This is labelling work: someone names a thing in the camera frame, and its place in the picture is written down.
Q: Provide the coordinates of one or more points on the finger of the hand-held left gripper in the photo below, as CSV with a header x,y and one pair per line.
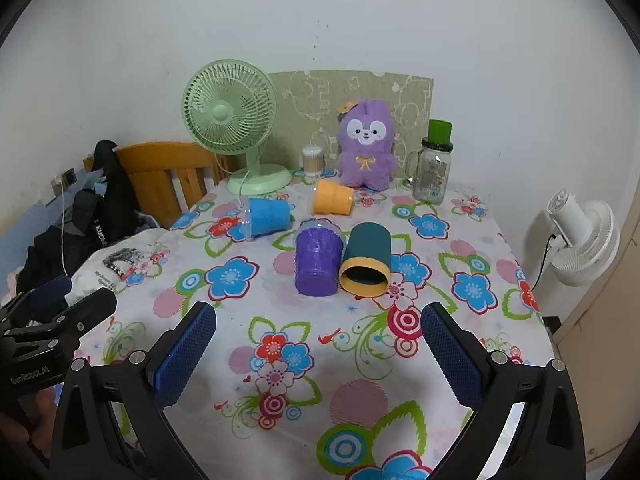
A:
x,y
50,287
85,310

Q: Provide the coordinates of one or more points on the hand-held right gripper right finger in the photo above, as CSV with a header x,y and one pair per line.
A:
x,y
452,360

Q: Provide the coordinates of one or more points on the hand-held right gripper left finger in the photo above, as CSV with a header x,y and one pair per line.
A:
x,y
185,355

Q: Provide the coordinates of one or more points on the teal cup with yellow rim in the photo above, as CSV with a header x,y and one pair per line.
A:
x,y
370,250

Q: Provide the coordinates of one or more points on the blue cup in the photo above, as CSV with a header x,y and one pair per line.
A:
x,y
267,217

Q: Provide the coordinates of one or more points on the purple cup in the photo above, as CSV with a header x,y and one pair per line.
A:
x,y
317,260

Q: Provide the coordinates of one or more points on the orange cup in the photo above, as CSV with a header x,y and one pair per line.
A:
x,y
332,197

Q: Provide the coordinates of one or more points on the dark clothes pile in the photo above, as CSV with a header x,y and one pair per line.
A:
x,y
45,255

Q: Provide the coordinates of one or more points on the floral tablecloth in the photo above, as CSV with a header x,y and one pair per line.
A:
x,y
225,310

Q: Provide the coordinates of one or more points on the white printed shirt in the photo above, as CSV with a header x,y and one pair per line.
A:
x,y
125,260

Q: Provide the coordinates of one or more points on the black clothing pile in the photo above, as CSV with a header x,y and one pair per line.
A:
x,y
107,200

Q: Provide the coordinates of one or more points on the wooden chair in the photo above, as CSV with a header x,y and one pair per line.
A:
x,y
160,170

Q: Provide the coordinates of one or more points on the white standing fan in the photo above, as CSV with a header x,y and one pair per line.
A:
x,y
585,245

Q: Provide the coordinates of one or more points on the glass jar with green lid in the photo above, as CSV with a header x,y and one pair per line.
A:
x,y
432,175

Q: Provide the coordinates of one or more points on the purple plush toy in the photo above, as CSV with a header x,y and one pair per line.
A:
x,y
365,160

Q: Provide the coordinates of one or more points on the cotton swab container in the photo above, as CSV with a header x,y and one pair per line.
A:
x,y
313,159

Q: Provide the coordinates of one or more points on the green desk fan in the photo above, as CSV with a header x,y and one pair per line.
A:
x,y
227,110

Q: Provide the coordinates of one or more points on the wall socket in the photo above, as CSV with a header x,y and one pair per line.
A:
x,y
66,180

